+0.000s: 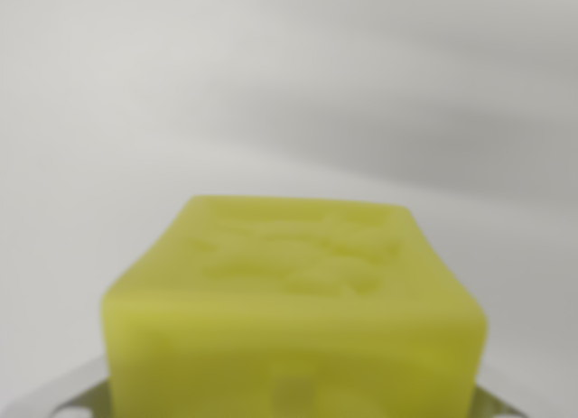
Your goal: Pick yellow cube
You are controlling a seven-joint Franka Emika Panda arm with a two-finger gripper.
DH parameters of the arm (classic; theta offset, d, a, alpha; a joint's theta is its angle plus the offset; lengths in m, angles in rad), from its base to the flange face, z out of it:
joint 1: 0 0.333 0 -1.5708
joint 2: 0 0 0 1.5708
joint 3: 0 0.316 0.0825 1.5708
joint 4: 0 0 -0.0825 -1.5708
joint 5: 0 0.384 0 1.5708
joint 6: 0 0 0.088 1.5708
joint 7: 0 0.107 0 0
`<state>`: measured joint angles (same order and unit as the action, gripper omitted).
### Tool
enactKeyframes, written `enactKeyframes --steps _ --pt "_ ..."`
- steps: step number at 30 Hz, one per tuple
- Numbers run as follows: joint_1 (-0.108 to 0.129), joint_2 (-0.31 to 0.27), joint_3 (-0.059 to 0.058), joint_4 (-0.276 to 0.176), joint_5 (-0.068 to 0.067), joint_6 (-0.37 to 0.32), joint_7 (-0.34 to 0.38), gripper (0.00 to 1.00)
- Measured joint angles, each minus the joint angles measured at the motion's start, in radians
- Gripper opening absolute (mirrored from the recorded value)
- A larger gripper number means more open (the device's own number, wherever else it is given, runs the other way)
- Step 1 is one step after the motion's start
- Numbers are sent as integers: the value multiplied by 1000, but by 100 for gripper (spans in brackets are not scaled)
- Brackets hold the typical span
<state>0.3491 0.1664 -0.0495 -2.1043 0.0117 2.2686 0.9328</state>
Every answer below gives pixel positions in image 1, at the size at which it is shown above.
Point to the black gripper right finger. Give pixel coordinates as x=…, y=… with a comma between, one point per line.
x=490, y=404

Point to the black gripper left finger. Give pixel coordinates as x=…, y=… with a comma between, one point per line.
x=92, y=402

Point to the yellow cube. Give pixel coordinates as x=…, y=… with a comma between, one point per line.
x=293, y=327

